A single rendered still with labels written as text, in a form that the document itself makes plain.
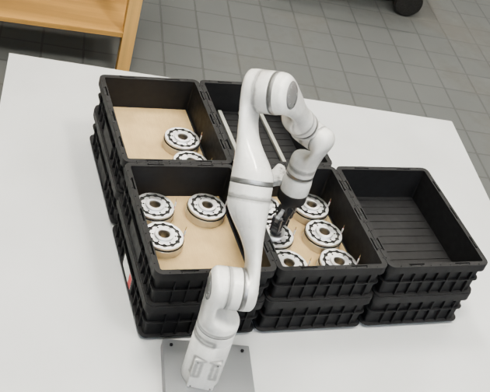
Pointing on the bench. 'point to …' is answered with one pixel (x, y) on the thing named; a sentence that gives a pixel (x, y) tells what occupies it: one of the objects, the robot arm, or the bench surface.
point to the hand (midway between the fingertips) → (279, 229)
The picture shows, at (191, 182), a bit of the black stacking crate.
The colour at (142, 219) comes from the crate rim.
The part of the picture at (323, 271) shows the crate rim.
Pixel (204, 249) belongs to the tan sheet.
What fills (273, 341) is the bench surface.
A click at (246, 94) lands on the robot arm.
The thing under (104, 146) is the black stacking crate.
